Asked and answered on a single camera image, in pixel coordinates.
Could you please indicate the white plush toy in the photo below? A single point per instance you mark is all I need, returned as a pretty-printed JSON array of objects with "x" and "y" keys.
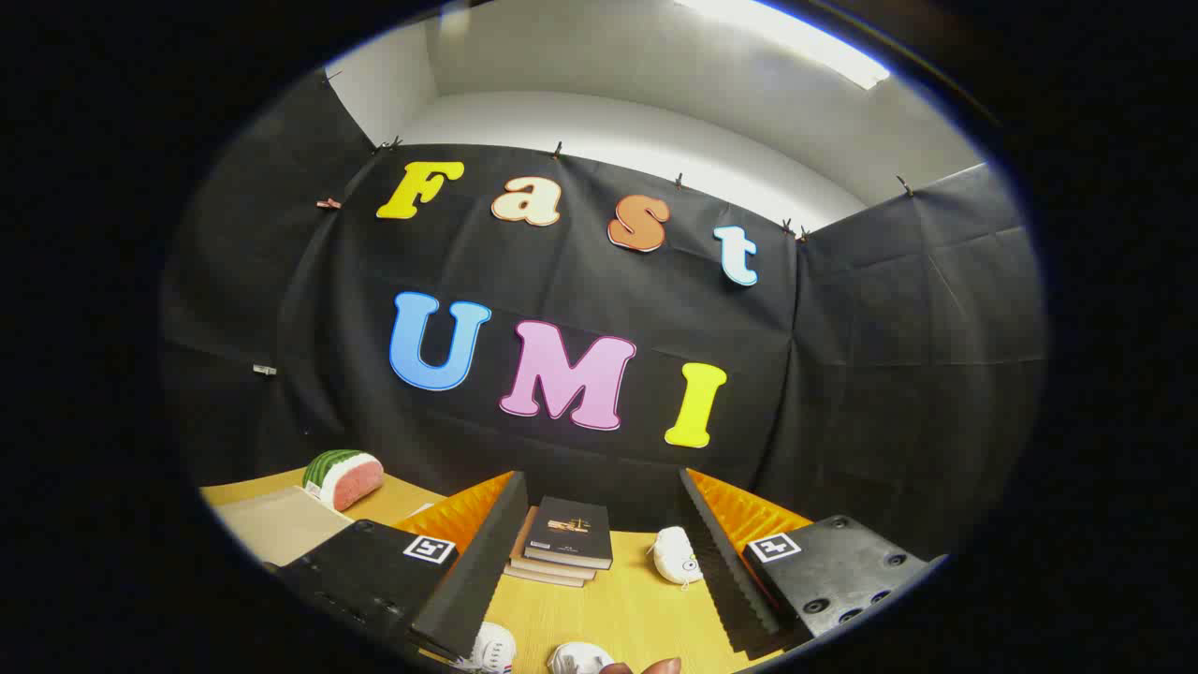
[{"x": 674, "y": 557}]

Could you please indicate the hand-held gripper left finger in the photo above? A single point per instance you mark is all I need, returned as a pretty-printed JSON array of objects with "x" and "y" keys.
[{"x": 468, "y": 580}]

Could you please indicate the beige fabric storage box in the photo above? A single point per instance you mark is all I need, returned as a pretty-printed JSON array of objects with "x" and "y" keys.
[{"x": 281, "y": 526}]

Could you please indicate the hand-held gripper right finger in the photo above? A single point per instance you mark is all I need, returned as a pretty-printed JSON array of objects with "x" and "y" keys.
[{"x": 735, "y": 580}]

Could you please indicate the white canvas shoe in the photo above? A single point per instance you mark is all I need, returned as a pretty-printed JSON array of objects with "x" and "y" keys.
[
  {"x": 578, "y": 659},
  {"x": 491, "y": 648}
]

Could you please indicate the watermelon slice plush toy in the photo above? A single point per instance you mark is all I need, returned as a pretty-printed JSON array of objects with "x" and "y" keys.
[{"x": 351, "y": 482}]

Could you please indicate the brown cover book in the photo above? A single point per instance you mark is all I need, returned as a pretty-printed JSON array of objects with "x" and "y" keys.
[
  {"x": 552, "y": 566},
  {"x": 543, "y": 578}
]

